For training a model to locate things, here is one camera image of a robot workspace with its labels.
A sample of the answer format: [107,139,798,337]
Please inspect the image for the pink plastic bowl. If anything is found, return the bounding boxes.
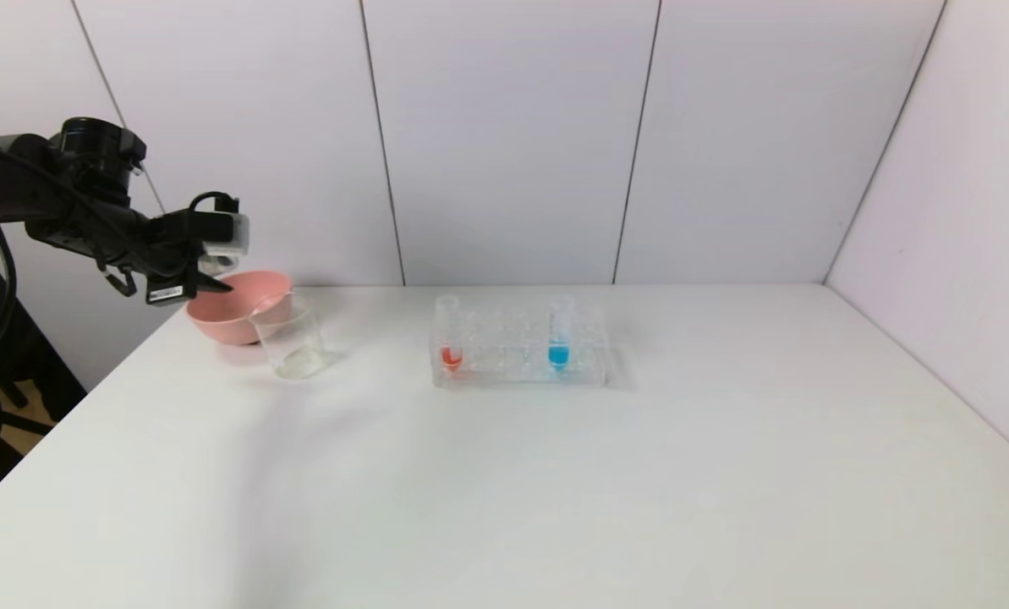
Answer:
[186,271,294,347]

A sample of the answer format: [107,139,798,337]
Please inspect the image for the clear glass beaker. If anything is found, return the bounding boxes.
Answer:
[249,293,330,382]

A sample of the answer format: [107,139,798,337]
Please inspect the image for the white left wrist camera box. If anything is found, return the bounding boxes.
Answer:
[203,212,251,257]

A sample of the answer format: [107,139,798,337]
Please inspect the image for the test tube with red pigment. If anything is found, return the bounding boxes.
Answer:
[440,294,465,373]

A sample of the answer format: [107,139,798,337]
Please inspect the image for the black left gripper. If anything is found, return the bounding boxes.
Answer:
[145,241,233,306]

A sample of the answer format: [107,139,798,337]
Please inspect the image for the test tube with blue pigment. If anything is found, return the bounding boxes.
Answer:
[548,294,573,372]

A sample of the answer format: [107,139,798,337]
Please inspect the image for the clear acrylic test tube rack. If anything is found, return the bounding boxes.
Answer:
[430,296,611,389]

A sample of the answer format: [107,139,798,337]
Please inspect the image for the dark background furniture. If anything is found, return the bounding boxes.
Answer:
[0,228,89,518]

